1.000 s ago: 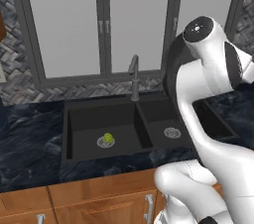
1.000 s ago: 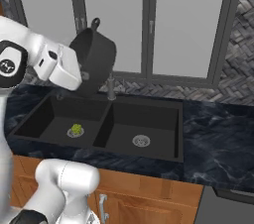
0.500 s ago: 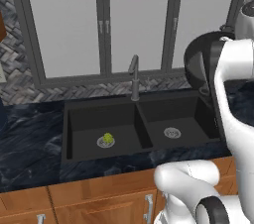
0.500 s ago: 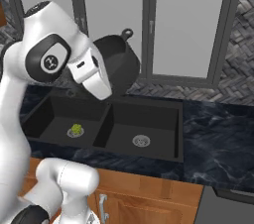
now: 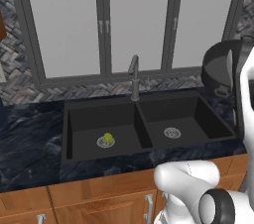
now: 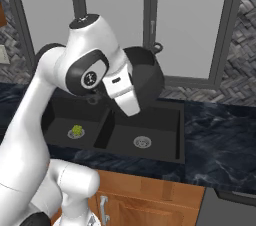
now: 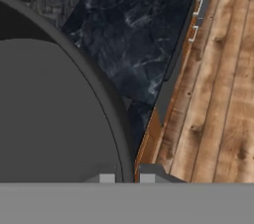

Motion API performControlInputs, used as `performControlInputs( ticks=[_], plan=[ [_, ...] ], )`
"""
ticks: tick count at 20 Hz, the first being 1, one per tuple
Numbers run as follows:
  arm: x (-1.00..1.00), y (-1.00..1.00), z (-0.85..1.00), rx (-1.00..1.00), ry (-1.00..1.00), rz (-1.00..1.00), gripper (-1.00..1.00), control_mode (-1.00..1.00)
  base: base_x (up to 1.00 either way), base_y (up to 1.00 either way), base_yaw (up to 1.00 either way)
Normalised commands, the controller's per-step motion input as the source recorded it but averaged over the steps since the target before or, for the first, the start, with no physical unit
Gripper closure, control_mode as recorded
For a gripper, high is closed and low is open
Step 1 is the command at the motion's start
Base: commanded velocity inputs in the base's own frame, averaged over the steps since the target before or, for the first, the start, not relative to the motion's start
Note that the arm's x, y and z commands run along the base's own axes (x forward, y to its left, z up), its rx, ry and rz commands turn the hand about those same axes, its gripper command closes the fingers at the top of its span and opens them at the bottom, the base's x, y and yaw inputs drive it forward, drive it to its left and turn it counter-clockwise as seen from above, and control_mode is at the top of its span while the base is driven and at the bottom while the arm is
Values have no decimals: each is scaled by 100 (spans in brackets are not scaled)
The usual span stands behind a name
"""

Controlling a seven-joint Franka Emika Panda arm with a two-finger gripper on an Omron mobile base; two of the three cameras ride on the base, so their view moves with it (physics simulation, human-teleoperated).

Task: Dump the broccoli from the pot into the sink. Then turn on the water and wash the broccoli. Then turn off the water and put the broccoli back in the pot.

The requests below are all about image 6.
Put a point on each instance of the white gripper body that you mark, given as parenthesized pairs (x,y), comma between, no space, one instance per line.
(128,103)

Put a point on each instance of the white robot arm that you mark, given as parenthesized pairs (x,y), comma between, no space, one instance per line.
(30,130)

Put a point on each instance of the black pot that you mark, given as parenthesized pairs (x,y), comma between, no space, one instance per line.
(148,76)

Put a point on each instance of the black double sink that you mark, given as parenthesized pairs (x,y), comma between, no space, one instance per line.
(156,126)

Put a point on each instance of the silver sink drain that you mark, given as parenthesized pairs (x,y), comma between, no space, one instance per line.
(142,142)
(70,134)

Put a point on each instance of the green broccoli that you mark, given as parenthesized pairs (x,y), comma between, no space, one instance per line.
(77,129)

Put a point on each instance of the grey window latch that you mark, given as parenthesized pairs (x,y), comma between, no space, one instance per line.
(152,28)

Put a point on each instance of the wooden cabinet door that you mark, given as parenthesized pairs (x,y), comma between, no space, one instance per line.
(150,203)

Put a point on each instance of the grey dishwasher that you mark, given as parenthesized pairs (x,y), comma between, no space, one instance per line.
(230,210)

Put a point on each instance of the grey window frame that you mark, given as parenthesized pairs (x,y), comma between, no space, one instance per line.
(151,10)

